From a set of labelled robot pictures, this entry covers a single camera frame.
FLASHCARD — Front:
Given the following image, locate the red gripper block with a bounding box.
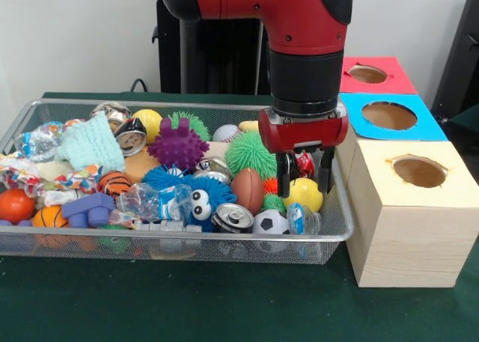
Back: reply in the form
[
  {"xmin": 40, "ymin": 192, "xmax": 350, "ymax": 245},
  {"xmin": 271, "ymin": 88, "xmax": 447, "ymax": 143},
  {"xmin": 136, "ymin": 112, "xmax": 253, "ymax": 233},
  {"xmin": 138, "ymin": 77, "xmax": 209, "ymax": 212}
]
[{"xmin": 257, "ymin": 104, "xmax": 350, "ymax": 199}]

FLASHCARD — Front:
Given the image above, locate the crushed red and black can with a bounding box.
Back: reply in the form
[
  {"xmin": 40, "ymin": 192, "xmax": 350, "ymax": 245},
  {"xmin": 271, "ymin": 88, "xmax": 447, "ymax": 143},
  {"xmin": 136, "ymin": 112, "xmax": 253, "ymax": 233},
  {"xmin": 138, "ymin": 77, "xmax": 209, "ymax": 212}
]
[{"xmin": 290, "ymin": 150, "xmax": 317, "ymax": 177}]

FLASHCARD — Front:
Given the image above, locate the small crushed plastic bottle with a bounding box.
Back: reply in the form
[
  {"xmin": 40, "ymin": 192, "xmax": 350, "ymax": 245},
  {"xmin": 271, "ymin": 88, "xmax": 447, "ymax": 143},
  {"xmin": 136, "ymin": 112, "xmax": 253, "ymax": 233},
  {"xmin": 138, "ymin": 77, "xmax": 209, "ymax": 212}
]
[{"xmin": 286, "ymin": 202, "xmax": 323, "ymax": 238}]

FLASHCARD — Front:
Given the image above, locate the wooden box with three holes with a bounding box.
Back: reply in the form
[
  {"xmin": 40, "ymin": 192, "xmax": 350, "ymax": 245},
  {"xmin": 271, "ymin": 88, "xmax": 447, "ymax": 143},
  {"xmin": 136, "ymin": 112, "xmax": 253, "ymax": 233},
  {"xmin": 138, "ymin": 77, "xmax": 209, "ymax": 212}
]
[{"xmin": 335, "ymin": 56, "xmax": 479, "ymax": 289}]

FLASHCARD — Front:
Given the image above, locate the shallow mesh bin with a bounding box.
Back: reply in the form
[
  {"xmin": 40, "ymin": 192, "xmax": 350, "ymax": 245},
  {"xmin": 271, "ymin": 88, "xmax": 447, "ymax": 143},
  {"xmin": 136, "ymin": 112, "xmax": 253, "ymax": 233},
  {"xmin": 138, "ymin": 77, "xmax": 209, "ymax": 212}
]
[{"xmin": 0, "ymin": 98, "xmax": 356, "ymax": 265}]

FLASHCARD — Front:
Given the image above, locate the yellow ball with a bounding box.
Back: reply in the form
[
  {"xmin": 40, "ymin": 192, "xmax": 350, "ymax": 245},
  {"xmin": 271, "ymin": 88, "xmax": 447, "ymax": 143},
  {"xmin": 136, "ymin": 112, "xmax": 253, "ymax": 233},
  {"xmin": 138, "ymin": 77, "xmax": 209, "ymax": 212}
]
[{"xmin": 283, "ymin": 177, "xmax": 324, "ymax": 213}]

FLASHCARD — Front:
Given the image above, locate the brown toy football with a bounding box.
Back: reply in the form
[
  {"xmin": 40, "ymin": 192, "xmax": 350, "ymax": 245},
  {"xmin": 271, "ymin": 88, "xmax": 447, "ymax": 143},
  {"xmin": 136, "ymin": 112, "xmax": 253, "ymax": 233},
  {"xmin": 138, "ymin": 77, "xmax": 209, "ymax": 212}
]
[{"xmin": 231, "ymin": 168, "xmax": 266, "ymax": 216}]

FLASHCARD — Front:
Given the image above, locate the black and white soccer ball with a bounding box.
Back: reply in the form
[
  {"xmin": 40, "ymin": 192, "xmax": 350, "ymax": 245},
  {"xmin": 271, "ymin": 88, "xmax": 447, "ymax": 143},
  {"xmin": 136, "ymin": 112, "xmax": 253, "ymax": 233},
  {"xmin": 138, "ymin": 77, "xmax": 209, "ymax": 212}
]
[{"xmin": 252, "ymin": 209, "xmax": 291, "ymax": 253}]

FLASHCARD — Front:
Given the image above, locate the green puffer ball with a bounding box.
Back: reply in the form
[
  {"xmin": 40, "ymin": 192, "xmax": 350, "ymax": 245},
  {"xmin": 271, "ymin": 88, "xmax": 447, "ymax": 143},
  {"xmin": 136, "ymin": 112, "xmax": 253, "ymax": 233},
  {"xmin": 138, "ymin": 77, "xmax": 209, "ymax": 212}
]
[{"xmin": 225, "ymin": 131, "xmax": 280, "ymax": 180}]

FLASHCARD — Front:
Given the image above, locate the silver drink can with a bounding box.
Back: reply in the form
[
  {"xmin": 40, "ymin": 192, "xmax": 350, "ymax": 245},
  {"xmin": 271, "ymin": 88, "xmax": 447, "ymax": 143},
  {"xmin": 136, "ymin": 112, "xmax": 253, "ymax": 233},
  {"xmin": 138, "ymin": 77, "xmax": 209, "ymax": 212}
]
[{"xmin": 211, "ymin": 202, "xmax": 255, "ymax": 234}]

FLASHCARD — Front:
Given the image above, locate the blue puffer ball with eyes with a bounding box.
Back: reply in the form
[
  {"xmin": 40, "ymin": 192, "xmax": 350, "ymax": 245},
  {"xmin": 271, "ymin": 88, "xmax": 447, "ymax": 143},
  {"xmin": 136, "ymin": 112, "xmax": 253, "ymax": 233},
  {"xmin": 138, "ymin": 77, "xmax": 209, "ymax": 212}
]
[{"xmin": 179, "ymin": 177, "xmax": 239, "ymax": 233}]

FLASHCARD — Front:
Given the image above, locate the purple spiky ball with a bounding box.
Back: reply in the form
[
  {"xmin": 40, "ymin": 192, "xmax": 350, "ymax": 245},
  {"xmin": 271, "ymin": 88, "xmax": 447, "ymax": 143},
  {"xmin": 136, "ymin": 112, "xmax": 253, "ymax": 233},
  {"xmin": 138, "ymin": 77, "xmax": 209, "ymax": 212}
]
[{"xmin": 147, "ymin": 117, "xmax": 210, "ymax": 171}]

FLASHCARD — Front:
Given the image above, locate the dark green table cloth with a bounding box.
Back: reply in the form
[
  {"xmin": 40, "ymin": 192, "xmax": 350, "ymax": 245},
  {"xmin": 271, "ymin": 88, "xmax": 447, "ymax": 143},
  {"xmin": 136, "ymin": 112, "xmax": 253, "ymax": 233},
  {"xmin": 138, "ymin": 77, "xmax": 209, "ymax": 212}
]
[
  {"xmin": 447, "ymin": 104, "xmax": 479, "ymax": 134},
  {"xmin": 0, "ymin": 91, "xmax": 479, "ymax": 342}
]

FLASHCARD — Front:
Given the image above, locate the black chair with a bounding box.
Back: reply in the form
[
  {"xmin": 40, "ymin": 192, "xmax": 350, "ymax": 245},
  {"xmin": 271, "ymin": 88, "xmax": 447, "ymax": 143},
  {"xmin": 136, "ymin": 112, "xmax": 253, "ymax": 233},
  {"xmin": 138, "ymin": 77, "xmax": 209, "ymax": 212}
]
[{"xmin": 430, "ymin": 0, "xmax": 479, "ymax": 122}]

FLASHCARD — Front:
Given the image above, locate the mint knitted cloth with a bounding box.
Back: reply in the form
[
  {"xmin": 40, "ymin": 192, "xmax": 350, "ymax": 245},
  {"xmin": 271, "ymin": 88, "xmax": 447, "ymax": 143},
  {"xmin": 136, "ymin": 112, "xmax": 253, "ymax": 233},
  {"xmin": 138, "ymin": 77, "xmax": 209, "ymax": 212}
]
[{"xmin": 55, "ymin": 110, "xmax": 126, "ymax": 174}]

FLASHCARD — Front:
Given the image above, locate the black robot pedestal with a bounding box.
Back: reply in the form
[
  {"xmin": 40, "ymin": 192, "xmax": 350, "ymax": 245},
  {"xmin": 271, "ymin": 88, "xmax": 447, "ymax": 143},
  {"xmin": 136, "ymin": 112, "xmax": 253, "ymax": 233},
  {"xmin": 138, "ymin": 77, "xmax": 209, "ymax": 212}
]
[{"xmin": 144, "ymin": 0, "xmax": 274, "ymax": 95}]

